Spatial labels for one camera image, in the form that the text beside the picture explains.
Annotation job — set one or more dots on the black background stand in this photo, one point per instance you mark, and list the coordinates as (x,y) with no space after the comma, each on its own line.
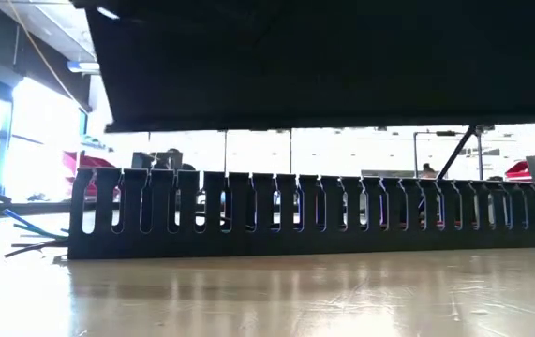
(416,154)

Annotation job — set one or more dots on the black duct cover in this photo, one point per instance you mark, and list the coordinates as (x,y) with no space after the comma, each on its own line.
(295,61)

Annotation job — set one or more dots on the ceiling light bar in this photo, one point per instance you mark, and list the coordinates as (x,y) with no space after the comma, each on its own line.
(84,67)

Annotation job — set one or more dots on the red background bin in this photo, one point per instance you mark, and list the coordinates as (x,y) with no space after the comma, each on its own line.
(517,171)

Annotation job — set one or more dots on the red storage bins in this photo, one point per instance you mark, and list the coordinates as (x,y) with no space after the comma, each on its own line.
(84,164)

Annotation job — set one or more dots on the black background monitor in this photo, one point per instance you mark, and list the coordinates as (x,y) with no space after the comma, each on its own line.
(143,160)

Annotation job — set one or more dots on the person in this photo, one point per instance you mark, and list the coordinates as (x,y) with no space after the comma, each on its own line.
(428,171)
(173,156)

